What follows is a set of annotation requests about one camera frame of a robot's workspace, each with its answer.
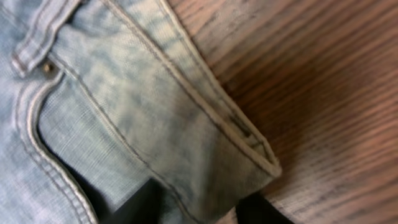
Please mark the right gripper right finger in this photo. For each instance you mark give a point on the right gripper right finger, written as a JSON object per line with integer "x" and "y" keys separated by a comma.
{"x": 255, "y": 209}

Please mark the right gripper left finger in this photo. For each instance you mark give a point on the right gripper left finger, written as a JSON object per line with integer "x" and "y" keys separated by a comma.
{"x": 143, "y": 207}

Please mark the light blue denim shorts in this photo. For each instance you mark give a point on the light blue denim shorts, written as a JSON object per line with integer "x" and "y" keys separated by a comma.
{"x": 98, "y": 97}

